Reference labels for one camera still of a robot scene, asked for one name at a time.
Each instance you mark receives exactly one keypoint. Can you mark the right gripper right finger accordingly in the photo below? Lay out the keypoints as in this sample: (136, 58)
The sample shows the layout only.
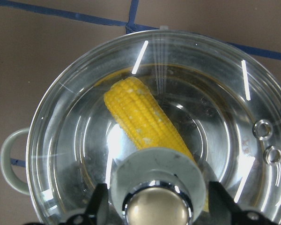
(224, 211)

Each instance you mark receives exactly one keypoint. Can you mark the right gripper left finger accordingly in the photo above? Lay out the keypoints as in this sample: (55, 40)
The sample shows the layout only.
(96, 212)

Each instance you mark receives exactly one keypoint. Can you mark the glass pot lid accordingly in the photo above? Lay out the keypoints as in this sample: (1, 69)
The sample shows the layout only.
(159, 131)

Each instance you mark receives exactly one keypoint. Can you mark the yellow corn cob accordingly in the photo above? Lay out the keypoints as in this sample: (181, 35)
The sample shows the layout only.
(134, 108)

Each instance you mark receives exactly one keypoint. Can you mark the white steel cooking pot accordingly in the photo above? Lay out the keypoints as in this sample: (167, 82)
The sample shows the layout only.
(154, 129)

